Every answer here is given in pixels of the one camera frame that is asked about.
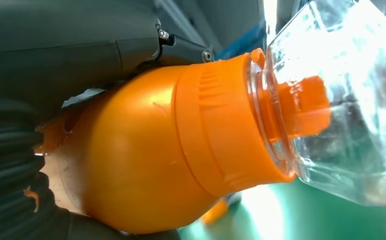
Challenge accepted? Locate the orange detergent bottle clear cap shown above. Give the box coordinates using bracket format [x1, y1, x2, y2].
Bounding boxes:
[33, 0, 386, 235]
[198, 191, 243, 225]

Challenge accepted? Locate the green table mat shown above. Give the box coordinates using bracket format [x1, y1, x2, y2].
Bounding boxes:
[179, 178, 386, 240]

